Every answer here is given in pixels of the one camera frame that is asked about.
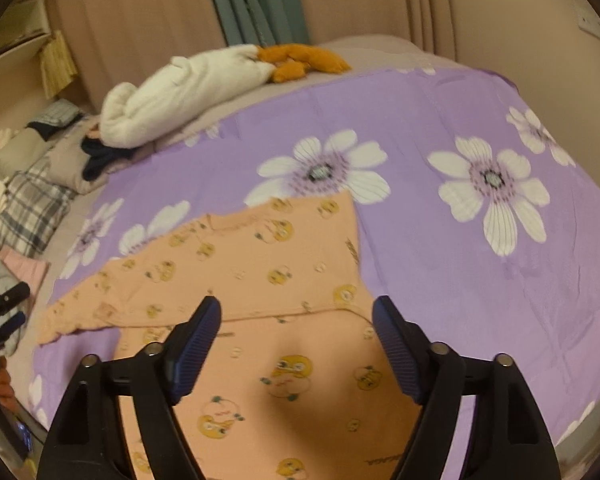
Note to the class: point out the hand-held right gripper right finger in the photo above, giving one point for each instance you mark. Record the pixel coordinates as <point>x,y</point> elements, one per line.
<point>396,345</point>

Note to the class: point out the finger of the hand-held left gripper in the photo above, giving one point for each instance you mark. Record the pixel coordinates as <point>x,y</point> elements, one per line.
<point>10,295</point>
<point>11,321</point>

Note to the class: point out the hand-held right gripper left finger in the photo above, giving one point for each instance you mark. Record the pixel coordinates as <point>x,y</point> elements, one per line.
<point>197,340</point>

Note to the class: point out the orange printed baby garment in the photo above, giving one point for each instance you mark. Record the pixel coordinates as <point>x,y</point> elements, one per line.
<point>280,270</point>

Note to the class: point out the pink cloth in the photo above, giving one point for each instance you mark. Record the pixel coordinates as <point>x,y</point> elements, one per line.
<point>22,267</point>

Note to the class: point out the plaid cloth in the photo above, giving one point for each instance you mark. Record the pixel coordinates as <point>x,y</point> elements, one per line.
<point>30,210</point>

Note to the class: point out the purple floral bedsheet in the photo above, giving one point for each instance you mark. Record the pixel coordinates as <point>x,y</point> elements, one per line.
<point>430,260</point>

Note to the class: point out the dark blue cloth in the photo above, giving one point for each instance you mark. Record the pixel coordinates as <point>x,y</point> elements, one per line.
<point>100,157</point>

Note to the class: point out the yellow fringed cloth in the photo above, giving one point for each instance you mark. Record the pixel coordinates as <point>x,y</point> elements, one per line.
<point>57,62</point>

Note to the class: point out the white plush blanket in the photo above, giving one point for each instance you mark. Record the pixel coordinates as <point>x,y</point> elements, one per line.
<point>180,90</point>

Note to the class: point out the orange plush toy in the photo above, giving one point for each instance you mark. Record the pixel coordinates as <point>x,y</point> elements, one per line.
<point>300,60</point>

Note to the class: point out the teal curtain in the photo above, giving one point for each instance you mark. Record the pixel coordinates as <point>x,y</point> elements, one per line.
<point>255,0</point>

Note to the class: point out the white wall socket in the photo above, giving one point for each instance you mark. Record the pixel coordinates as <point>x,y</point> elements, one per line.
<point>589,24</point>

